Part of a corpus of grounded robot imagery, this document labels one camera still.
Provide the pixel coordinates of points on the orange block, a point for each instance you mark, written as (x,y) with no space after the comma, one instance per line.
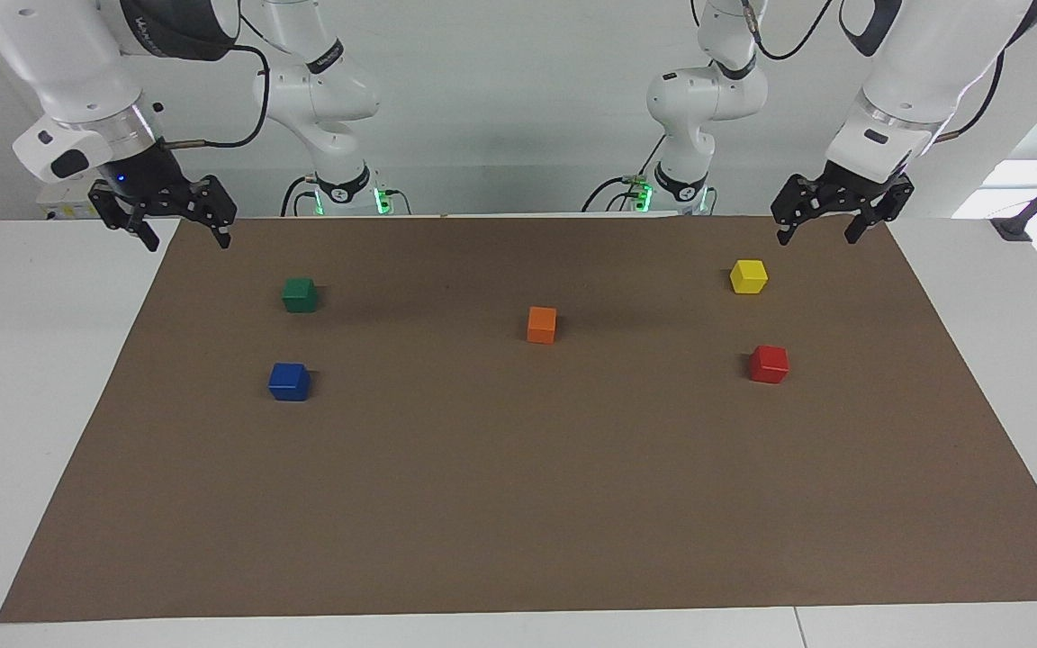
(542,325)

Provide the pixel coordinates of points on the brown table mat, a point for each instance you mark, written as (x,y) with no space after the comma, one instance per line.
(518,468)

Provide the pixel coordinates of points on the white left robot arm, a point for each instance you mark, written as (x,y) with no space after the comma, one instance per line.
(915,81)

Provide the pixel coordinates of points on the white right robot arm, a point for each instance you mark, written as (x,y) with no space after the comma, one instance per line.
(68,63)

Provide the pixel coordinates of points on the yellow block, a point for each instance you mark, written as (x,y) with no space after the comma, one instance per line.
(749,276)

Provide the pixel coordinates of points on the red block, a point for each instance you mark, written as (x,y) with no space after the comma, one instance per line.
(769,364)

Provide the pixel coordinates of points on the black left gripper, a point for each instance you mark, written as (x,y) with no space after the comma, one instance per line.
(861,187)

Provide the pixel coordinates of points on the white box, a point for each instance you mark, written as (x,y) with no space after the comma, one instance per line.
(64,205)

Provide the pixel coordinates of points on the blue block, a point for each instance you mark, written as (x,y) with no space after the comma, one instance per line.
(289,382)

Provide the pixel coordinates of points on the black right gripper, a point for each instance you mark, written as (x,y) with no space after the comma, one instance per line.
(145,180)

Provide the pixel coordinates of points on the green block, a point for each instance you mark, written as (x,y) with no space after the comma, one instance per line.
(300,295)

